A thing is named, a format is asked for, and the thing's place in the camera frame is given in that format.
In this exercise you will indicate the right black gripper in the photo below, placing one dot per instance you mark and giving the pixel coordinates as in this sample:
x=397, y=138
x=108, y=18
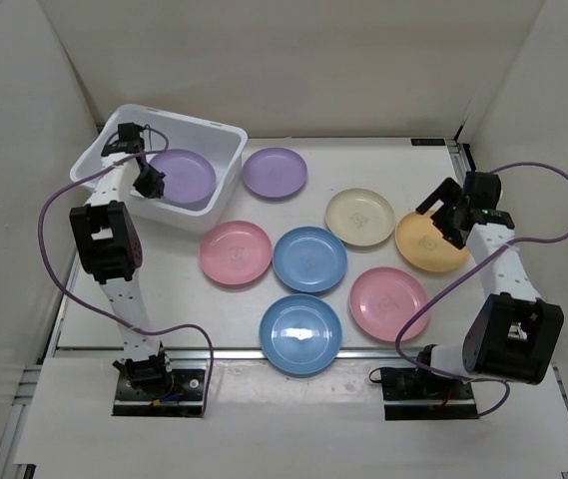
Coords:
x=448, y=192

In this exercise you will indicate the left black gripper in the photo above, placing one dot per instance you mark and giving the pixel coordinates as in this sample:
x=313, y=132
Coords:
x=156, y=185

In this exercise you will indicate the purple plate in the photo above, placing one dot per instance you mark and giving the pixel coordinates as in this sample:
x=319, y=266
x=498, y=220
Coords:
x=190, y=179
x=274, y=173

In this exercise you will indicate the yellow orange plate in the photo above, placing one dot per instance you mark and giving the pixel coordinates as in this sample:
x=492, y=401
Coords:
x=423, y=245

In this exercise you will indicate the cream plate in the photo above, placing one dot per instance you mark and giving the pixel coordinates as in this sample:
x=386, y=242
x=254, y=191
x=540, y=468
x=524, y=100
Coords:
x=360, y=217

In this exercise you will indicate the pink plate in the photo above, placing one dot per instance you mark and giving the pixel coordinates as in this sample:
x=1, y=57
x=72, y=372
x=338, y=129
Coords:
x=235, y=253
x=383, y=299

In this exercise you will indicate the blue plate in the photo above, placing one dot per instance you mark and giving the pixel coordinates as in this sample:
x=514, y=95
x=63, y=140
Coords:
x=300, y=335
x=310, y=260

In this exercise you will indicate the blue plate front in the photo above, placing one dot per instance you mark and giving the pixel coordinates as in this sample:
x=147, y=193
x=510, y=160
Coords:
x=300, y=335

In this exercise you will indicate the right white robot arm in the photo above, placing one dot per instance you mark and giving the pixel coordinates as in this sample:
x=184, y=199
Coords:
x=443, y=361

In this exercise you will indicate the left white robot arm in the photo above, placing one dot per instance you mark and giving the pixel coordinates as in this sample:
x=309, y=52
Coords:
x=110, y=251

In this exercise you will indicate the white plastic bin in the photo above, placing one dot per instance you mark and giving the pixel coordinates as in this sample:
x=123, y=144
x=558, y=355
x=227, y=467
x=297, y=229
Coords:
x=222, y=145

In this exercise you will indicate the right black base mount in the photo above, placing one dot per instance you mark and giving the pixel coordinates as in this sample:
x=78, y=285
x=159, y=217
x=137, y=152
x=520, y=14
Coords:
x=414, y=394

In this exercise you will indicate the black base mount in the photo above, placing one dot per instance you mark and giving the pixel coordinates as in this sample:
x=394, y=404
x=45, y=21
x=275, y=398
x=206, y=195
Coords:
x=414, y=394
x=154, y=388

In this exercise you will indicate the front aluminium rail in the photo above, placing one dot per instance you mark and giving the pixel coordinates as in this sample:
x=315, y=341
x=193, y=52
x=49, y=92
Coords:
x=219, y=353

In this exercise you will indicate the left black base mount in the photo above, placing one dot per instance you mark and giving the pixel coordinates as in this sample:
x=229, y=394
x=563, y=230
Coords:
x=154, y=388

